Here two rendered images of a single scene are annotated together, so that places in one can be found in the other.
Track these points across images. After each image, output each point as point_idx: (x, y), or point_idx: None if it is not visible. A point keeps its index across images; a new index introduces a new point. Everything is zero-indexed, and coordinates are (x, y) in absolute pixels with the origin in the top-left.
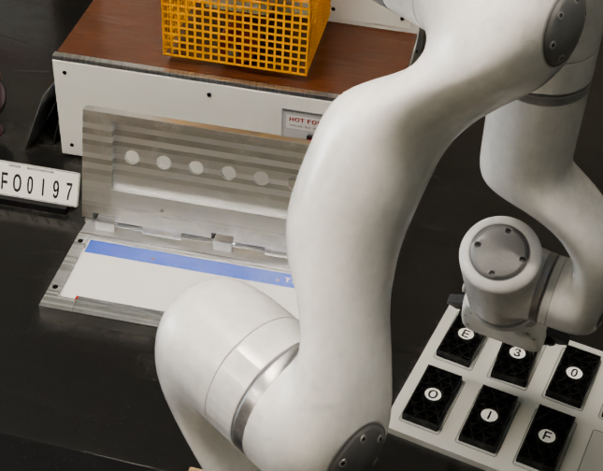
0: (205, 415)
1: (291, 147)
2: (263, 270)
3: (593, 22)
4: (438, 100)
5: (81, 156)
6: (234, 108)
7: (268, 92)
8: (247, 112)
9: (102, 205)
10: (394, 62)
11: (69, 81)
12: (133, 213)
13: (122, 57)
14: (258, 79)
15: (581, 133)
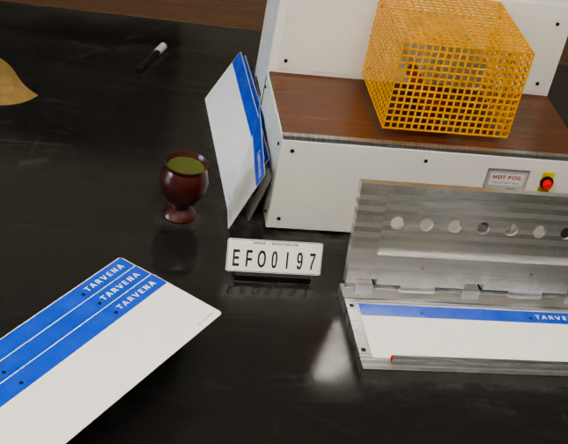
0: None
1: (545, 200)
2: (513, 311)
3: None
4: None
5: (281, 228)
6: (445, 172)
7: (480, 155)
8: (455, 173)
9: (366, 270)
10: (551, 121)
11: (294, 159)
12: (394, 274)
13: (343, 133)
14: (466, 144)
15: None
